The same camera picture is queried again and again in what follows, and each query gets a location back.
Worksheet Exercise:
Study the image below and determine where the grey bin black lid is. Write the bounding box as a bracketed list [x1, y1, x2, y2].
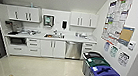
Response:
[80, 51, 104, 76]

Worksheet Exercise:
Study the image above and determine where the light blue spray bottle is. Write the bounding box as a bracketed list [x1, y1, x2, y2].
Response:
[29, 1, 34, 9]

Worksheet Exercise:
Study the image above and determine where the large printed wall poster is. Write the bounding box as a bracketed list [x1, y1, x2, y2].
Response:
[100, 0, 135, 47]

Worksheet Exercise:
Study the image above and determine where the white wall switch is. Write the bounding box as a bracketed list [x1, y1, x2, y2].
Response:
[127, 41, 137, 52]

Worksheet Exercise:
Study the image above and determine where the black built-in microwave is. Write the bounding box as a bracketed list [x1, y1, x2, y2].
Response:
[8, 36, 29, 47]

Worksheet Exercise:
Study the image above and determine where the dark cabinet door handle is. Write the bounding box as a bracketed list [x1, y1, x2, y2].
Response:
[14, 11, 20, 20]
[24, 12, 30, 21]
[27, 12, 33, 22]
[76, 17, 80, 26]
[78, 17, 83, 26]
[87, 18, 92, 27]

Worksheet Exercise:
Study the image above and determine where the white two-door base cabinet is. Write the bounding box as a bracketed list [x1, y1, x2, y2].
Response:
[38, 38, 68, 60]

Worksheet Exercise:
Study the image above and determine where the cork notice board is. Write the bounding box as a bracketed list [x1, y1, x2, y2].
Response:
[117, 25, 136, 48]

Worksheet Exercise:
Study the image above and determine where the stainless steel dishwasher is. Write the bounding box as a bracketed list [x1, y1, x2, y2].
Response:
[64, 40, 85, 62]

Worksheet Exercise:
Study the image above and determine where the round recycling wall sign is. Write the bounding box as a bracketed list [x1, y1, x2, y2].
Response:
[116, 51, 132, 68]
[108, 45, 119, 59]
[103, 41, 112, 53]

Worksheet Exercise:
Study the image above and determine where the chrome faucet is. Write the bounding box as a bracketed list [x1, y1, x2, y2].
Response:
[52, 29, 60, 37]

